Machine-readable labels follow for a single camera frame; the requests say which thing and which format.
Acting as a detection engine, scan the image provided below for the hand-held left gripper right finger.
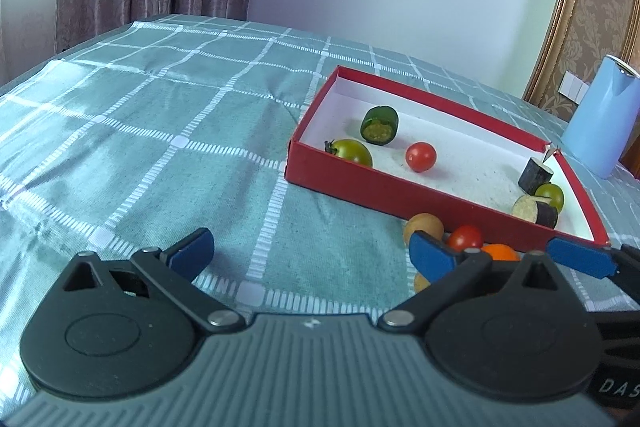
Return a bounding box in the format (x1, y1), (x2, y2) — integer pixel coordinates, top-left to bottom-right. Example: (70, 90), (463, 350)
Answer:
(377, 232), (587, 334)

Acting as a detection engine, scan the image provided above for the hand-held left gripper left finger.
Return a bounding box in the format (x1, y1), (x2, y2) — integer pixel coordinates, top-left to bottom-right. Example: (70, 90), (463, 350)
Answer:
(45, 228), (246, 334)

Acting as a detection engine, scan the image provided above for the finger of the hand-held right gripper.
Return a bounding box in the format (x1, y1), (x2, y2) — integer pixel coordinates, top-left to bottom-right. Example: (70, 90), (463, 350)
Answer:
(546, 237), (640, 303)

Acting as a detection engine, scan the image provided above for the red cherry tomato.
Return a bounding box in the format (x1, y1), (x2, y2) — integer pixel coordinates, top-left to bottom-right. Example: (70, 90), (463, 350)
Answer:
(405, 142), (438, 172)
(446, 225), (485, 252)

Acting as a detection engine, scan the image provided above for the eggplant piece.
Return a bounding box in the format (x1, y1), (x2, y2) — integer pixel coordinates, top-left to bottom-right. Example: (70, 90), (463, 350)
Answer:
(511, 194), (559, 229)
(517, 157), (555, 192)

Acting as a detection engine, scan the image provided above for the small green tomato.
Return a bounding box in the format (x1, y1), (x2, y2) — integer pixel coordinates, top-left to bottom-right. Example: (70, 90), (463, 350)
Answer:
(535, 183), (565, 214)

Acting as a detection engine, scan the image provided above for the orange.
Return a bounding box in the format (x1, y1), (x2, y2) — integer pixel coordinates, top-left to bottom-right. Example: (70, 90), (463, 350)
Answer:
(481, 244), (521, 262)

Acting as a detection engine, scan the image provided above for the red cardboard box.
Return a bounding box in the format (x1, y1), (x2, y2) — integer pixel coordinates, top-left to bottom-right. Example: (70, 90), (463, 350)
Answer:
(285, 66), (611, 254)

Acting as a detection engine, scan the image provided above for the large green tomato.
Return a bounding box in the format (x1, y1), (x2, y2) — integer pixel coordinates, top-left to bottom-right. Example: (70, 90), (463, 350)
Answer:
(324, 138), (374, 168)

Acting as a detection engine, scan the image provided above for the cucumber piece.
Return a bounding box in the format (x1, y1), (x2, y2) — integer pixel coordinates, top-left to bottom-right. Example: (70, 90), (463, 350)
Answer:
(360, 105), (399, 146)

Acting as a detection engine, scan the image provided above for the teal checked bedsheet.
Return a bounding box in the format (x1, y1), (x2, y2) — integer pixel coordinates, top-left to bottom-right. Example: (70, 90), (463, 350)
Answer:
(0, 13), (640, 408)

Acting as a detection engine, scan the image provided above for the blue electric kettle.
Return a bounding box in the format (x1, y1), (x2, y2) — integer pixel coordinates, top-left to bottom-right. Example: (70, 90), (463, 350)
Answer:
(562, 54), (640, 180)

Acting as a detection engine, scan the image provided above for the white wall switch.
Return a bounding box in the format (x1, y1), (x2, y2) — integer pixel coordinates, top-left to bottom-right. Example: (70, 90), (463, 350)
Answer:
(562, 69), (591, 101)

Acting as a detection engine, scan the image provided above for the gold wall moulding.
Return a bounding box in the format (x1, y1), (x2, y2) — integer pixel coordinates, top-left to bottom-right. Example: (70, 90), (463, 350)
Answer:
(522, 0), (594, 106)

